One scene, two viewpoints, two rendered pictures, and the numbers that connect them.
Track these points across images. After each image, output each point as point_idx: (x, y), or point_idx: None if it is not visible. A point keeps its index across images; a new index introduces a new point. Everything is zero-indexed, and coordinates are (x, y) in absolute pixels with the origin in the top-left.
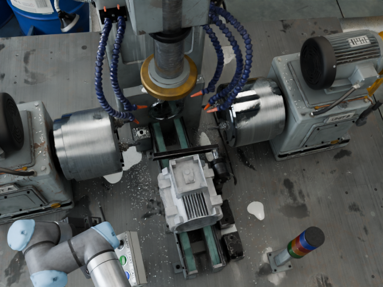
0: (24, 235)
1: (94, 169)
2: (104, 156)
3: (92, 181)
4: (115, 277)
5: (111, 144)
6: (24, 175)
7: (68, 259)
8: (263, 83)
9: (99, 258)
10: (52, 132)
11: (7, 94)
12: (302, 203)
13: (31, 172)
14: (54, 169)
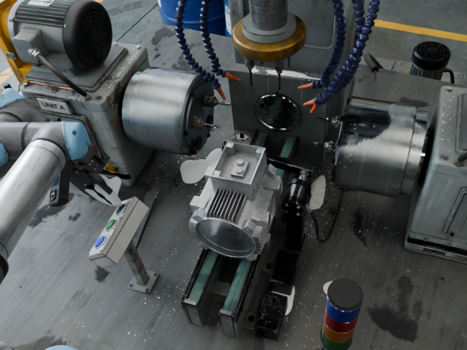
0: (0, 98)
1: (153, 130)
2: (166, 116)
3: (167, 171)
4: (33, 163)
5: (179, 105)
6: (71, 86)
7: (14, 134)
8: (406, 106)
9: (37, 142)
10: None
11: (101, 5)
12: (413, 319)
13: (80, 89)
14: (115, 112)
